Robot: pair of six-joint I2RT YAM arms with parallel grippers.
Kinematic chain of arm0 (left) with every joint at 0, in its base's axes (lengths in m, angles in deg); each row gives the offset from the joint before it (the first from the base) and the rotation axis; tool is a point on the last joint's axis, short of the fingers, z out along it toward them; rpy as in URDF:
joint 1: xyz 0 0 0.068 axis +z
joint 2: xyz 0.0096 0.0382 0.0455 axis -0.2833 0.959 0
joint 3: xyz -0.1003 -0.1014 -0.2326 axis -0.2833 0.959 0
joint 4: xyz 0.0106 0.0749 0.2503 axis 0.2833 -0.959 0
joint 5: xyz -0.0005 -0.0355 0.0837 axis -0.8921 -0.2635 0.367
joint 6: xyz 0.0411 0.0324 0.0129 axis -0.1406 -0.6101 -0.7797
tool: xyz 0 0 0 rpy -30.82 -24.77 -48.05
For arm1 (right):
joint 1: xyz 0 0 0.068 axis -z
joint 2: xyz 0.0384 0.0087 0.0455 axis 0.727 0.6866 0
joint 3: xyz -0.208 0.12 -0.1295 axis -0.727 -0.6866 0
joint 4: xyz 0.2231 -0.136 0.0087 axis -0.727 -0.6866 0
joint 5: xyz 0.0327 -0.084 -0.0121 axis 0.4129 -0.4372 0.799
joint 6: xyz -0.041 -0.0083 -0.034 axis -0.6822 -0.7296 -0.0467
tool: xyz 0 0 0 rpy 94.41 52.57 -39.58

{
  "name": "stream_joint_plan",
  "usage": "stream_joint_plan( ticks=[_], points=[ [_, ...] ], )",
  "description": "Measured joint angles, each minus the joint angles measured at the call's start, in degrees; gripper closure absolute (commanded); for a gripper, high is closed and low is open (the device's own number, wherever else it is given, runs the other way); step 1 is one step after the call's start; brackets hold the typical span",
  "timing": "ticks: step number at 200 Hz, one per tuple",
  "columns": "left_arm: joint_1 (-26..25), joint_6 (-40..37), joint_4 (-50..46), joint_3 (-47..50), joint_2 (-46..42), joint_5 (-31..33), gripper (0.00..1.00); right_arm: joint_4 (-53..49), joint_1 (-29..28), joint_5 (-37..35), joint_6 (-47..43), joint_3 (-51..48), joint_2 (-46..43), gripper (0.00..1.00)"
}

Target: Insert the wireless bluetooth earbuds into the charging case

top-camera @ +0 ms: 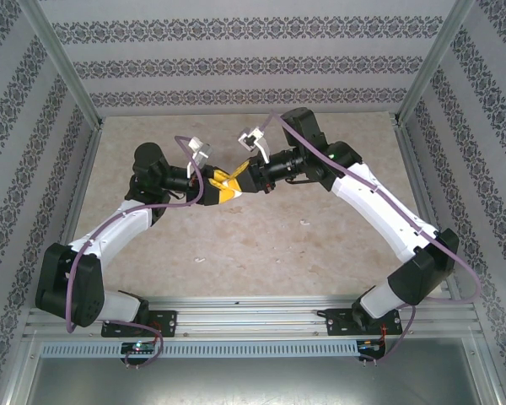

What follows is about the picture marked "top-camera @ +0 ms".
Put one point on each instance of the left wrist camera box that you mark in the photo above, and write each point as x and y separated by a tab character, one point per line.
200	149

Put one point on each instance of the grey sheet metal tray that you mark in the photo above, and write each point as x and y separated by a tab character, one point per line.
253	384

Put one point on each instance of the aluminium side rail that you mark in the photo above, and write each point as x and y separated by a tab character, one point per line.
81	185
415	169

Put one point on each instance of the wide aluminium base rail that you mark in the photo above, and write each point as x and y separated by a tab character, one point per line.
253	316

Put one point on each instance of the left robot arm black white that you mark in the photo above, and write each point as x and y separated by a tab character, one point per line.
126	228

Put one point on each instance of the small circuit board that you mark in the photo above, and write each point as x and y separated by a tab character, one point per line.
369	347
137	347

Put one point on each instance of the aluminium frame post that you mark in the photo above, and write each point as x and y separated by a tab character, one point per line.
67	63
432	63

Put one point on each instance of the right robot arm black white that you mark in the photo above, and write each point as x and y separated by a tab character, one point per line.
383	223

